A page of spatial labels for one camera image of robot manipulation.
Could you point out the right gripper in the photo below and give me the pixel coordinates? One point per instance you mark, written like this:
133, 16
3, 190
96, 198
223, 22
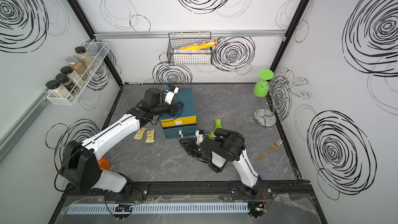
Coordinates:
192, 145

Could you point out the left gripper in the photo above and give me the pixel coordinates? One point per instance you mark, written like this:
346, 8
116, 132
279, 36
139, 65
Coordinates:
174, 108

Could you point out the yellow top drawer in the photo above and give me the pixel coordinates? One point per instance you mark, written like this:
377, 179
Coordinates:
179, 121

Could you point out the teal drawer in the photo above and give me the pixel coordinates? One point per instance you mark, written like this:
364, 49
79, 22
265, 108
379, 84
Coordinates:
180, 131

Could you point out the teal drawer cabinet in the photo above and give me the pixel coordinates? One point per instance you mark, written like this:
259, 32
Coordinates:
186, 97

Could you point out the green cookie packet two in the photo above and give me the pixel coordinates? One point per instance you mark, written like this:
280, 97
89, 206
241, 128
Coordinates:
211, 135

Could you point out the yellow cookie packet two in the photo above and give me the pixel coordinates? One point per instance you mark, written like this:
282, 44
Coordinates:
150, 136

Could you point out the green cookie packet one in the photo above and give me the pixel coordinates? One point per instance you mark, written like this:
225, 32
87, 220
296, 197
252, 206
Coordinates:
218, 124

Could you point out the yellow cookie packet one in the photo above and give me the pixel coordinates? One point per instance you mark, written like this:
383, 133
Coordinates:
140, 134

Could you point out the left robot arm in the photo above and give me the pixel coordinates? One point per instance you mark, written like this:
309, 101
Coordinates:
80, 159

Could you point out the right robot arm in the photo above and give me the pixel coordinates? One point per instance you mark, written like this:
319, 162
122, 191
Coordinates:
225, 146

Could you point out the white box in basket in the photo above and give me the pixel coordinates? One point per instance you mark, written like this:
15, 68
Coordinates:
191, 57

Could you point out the yellow snack tube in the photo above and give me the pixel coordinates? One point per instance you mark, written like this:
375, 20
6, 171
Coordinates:
201, 45

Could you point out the chrome glass holder stand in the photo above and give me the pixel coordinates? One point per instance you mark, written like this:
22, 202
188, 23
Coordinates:
279, 98

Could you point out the orange mug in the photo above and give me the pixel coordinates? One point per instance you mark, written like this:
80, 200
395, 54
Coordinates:
104, 163

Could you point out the green plastic wine glass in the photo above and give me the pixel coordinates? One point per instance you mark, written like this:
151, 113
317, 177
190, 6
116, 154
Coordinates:
262, 87

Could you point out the spice jar light contents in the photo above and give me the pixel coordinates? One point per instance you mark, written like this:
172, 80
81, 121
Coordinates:
84, 57

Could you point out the white clear spice shelf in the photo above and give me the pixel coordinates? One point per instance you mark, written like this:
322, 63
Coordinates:
98, 78

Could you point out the spice jar beige contents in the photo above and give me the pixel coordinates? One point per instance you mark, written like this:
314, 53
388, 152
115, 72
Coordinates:
73, 76

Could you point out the spice jar brown contents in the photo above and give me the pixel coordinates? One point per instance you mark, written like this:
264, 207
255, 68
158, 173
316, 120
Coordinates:
77, 66

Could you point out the spice jar dark contents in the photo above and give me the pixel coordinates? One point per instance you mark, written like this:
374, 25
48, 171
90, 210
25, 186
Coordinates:
67, 83

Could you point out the spice jar white contents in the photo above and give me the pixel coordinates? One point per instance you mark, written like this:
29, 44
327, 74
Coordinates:
57, 89

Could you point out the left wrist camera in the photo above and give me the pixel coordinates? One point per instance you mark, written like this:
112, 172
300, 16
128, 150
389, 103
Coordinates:
169, 93

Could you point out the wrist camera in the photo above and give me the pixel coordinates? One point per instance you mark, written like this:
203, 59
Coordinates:
200, 135
169, 93

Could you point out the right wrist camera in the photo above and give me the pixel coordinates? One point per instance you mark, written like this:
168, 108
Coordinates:
200, 135

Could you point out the black wire wall basket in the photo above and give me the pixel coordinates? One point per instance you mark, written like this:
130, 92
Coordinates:
180, 39

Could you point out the aluminium wall rail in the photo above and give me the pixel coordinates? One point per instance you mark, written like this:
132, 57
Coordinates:
164, 34

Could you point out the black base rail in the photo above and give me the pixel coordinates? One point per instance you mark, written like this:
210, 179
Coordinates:
235, 190

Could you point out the white slotted cable duct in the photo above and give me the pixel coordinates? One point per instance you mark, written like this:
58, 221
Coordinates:
157, 208

